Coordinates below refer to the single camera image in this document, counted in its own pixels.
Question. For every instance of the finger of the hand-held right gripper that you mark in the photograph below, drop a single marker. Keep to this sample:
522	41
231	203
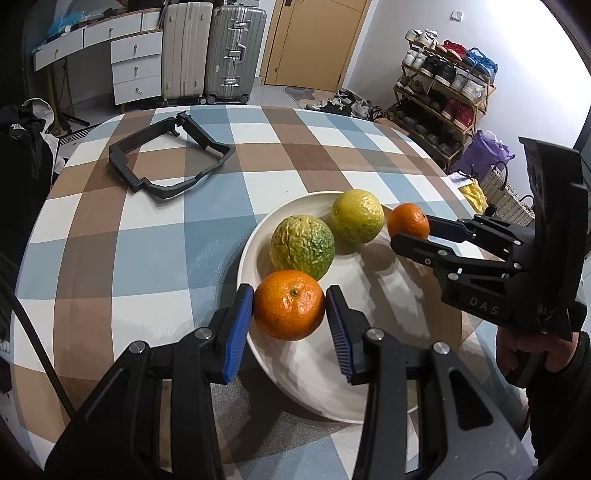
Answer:
461	228
415	244

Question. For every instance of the yellow cloth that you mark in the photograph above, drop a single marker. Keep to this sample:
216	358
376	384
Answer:
475	196

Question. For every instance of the purple bag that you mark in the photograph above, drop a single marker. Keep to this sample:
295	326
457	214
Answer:
482	154

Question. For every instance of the person's right forearm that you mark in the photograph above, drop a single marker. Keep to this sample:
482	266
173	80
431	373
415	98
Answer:
563	406

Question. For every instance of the white woven basket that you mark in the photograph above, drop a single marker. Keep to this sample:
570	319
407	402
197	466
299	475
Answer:
508	194

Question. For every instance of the green wrinkled citrus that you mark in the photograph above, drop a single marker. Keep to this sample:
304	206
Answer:
302	247

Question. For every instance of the blue plastic bag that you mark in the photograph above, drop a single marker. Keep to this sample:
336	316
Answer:
64	23

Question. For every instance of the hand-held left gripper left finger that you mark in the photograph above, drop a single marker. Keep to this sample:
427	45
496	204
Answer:
238	332

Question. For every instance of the orange tangerine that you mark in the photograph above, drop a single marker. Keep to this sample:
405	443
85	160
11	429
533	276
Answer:
406	220
288	304

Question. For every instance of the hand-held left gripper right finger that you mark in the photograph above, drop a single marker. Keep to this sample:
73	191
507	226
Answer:
339	332

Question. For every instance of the silver suitcase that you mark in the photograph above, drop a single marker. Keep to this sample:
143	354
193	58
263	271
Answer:
233	50

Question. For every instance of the yellow-green citrus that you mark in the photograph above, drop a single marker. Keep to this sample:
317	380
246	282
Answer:
358	217

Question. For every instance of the scattered loose shoes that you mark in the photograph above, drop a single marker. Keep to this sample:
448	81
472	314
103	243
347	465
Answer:
341	104

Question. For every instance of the black plastic frame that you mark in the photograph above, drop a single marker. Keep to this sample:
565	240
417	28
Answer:
122	168

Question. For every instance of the grey door mat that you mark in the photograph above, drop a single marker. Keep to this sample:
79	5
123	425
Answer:
300	93

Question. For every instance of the wooden shoe rack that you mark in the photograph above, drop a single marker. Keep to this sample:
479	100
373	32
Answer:
485	94

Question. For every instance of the beige suitcase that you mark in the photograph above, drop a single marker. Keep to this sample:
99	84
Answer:
187	50

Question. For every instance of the person's right hand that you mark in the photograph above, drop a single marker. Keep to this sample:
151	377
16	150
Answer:
508	350

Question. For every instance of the wooden door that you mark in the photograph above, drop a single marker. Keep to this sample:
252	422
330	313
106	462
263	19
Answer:
314	41

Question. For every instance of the cream round plate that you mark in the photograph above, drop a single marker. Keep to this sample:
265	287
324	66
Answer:
392	314

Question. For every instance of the pile of dark clothes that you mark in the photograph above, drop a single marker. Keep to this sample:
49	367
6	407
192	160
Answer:
23	152

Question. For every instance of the white desk with drawers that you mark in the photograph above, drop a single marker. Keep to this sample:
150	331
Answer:
136	69

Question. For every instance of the rows of assorted shoes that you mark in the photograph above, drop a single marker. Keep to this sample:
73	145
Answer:
455	74

